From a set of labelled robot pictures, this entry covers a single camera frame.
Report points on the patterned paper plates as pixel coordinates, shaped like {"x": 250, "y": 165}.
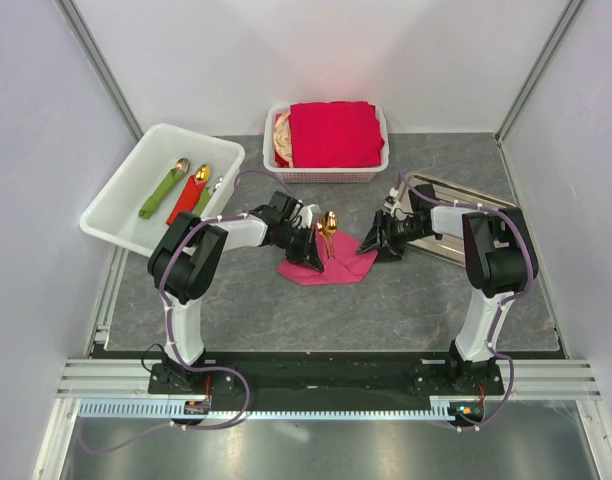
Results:
{"x": 282, "y": 140}

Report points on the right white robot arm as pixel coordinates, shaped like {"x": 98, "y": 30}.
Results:
{"x": 500, "y": 264}

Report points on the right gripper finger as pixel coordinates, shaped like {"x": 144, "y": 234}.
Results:
{"x": 373, "y": 239}
{"x": 390, "y": 253}

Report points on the gold fork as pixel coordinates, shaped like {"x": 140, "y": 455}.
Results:
{"x": 321, "y": 231}

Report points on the silver metal tray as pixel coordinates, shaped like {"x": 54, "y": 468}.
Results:
{"x": 450, "y": 248}

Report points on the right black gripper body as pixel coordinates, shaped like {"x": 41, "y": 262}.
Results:
{"x": 400, "y": 232}

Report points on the white perforated basket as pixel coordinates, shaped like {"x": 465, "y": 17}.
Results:
{"x": 320, "y": 175}

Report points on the aluminium rail frame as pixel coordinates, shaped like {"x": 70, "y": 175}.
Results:
{"x": 119, "y": 387}

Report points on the stack of red napkins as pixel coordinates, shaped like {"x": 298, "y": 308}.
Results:
{"x": 337, "y": 134}

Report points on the red rolled napkin set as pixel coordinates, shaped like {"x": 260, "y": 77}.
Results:
{"x": 191, "y": 192}

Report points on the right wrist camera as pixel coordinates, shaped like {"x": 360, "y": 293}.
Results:
{"x": 397, "y": 203}

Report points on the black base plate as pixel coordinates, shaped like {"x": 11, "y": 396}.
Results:
{"x": 326, "y": 372}

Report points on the gold spoon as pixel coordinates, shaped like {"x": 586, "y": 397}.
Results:
{"x": 330, "y": 221}

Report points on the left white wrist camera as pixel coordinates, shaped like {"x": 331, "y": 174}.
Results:
{"x": 307, "y": 216}

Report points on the slotted cable duct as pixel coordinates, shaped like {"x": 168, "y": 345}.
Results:
{"x": 311, "y": 405}

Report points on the white plastic tub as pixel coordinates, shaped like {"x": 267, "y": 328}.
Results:
{"x": 112, "y": 215}

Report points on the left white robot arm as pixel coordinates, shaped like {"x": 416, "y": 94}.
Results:
{"x": 184, "y": 263}

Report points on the pink paper napkin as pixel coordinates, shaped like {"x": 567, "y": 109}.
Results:
{"x": 346, "y": 266}

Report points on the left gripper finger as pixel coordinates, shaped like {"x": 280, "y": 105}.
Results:
{"x": 312, "y": 257}
{"x": 298, "y": 257}

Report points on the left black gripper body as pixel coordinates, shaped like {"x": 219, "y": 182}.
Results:
{"x": 295, "y": 238}

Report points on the green rolled napkin set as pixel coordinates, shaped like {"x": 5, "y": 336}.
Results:
{"x": 169, "y": 181}

